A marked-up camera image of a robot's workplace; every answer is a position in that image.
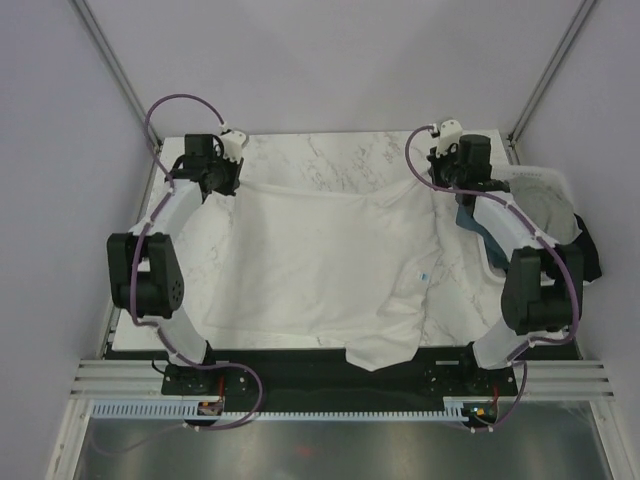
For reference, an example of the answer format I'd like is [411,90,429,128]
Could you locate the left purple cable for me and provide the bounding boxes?
[130,93,265,432]

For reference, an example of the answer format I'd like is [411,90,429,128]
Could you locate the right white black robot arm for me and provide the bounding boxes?
[427,121,584,394]

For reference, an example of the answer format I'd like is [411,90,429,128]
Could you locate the aluminium corner post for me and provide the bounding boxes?
[68,0,163,148]
[506,0,599,145]

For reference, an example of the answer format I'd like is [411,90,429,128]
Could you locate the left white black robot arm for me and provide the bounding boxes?
[106,129,249,393]

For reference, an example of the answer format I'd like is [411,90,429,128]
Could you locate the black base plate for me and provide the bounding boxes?
[161,347,518,411]

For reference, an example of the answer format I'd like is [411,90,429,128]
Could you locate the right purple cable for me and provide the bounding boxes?
[403,123,583,435]

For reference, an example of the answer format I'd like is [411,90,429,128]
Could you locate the black t shirt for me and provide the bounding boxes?
[572,214,603,284]

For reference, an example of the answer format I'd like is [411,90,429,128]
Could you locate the right aluminium corner post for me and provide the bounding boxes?
[506,0,599,145]

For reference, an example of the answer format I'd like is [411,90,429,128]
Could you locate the white t shirt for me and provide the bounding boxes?
[205,179,441,371]

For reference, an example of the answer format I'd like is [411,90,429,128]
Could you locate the grey t shirt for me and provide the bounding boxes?
[507,176,582,244]

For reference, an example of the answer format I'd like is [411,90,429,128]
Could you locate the purple cable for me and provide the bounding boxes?
[403,123,583,435]
[130,93,265,432]

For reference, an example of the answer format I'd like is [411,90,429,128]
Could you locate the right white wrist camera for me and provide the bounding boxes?
[431,119,463,156]

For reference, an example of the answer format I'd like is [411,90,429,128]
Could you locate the white slotted cable duct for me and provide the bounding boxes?
[90,399,496,423]

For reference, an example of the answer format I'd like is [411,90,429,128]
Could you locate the white laundry basket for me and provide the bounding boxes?
[477,165,575,284]

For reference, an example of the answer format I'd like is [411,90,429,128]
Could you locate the left aluminium corner post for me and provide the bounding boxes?
[68,0,163,148]

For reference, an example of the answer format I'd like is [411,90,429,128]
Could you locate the blue t shirt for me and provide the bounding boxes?
[456,206,509,271]

